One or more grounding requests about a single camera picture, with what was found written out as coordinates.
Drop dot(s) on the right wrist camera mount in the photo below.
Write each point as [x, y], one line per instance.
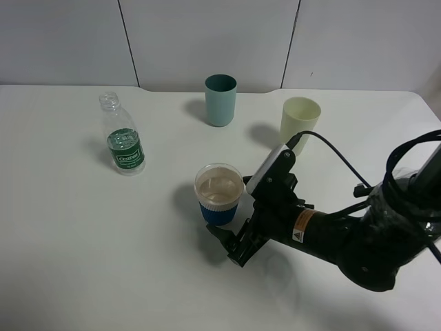
[279, 161]

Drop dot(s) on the clear green-label water bottle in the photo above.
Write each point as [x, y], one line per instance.
[121, 135]

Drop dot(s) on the pale yellow plastic cup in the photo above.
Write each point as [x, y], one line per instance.
[299, 114]

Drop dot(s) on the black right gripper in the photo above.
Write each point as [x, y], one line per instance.
[278, 215]

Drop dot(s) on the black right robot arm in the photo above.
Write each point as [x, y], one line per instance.
[368, 241]

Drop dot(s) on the blue-sleeved clear cup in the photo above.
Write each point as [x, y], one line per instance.
[218, 188]

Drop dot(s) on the teal plastic cup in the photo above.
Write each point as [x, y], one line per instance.
[220, 99]

